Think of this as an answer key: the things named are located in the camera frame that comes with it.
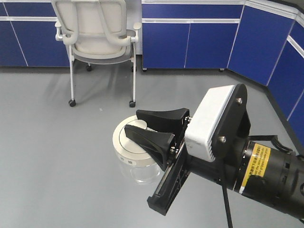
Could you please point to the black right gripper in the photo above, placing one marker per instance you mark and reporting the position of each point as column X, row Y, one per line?
column 228, row 145

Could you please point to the glass jar with beige lid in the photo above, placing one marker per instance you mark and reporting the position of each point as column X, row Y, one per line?
column 135, row 163

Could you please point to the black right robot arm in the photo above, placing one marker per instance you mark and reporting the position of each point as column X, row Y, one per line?
column 258, row 167

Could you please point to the white mesh office chair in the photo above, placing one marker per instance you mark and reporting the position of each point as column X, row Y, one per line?
column 95, row 32

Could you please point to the blue lab cabinets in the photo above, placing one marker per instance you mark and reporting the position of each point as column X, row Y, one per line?
column 262, row 40

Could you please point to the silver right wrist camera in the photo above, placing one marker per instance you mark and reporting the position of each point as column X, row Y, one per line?
column 200, row 130

